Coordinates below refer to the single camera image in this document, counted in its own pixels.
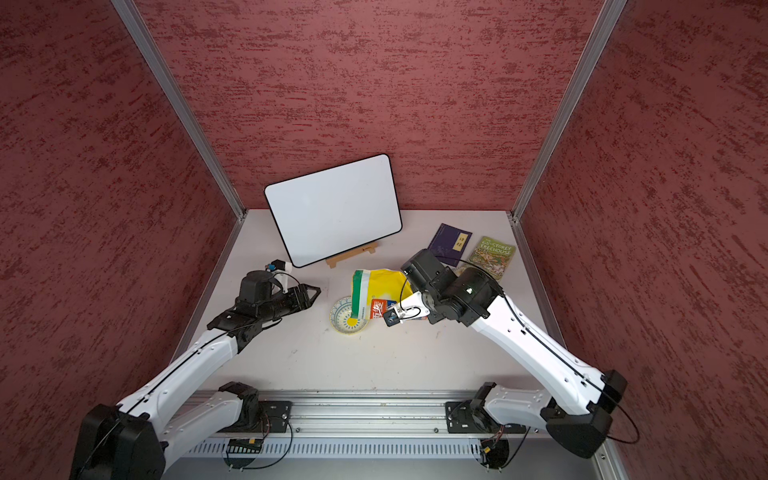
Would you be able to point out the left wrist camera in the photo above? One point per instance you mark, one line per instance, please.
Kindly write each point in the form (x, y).
(279, 266)

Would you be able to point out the white board black frame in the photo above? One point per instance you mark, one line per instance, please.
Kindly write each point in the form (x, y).
(335, 210)

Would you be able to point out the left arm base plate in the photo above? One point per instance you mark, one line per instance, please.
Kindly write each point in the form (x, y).
(264, 417)

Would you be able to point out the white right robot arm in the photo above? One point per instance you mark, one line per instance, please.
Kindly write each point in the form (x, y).
(575, 402)

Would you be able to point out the dark blue book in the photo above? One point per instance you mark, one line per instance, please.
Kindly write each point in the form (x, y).
(449, 243)

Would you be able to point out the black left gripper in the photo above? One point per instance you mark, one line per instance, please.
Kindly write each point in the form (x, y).
(300, 297)

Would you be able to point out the corner aluminium post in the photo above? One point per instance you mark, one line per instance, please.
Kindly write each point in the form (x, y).
(602, 30)
(131, 18)

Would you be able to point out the green illustrated book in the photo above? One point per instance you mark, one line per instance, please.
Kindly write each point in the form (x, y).
(492, 256)

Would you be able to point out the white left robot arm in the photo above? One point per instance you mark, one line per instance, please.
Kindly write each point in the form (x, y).
(141, 436)

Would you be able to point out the left corner aluminium post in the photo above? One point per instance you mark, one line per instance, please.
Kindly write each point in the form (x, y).
(131, 18)

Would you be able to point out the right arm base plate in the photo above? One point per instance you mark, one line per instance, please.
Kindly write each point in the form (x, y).
(462, 419)

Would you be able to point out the aluminium frame rail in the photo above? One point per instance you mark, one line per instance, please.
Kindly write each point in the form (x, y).
(408, 413)

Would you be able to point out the right corner aluminium post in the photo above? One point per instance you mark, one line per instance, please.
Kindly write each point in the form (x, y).
(602, 30)

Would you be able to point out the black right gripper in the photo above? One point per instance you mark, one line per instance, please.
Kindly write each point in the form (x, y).
(414, 284)

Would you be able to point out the yellow oats bag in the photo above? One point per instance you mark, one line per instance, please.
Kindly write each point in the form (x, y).
(375, 291)

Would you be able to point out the wooden board stand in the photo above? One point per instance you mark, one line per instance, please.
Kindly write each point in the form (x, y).
(370, 248)

